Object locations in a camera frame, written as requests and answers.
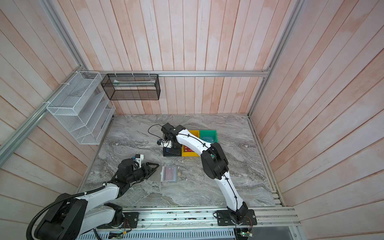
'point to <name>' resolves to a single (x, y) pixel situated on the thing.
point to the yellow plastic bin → (191, 154)
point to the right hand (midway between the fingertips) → (176, 148)
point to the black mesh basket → (132, 86)
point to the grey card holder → (169, 174)
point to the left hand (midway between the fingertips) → (158, 169)
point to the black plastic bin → (175, 151)
